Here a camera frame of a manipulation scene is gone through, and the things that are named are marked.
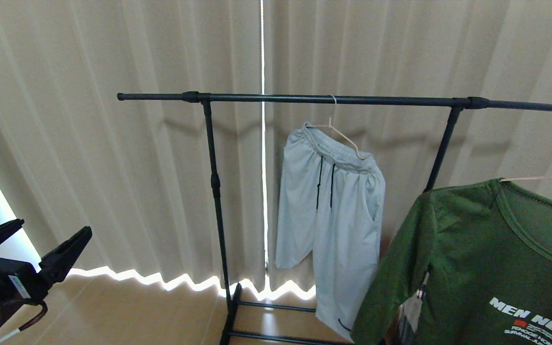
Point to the black clothes rack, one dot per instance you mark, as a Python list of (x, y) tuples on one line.
[(400, 101)]

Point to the pink clothes hanger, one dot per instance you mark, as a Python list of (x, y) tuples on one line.
[(330, 122), (544, 177)]

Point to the green garment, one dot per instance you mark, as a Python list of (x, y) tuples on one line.
[(472, 249)]

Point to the pale grey shorts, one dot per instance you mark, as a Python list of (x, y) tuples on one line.
[(343, 230)]

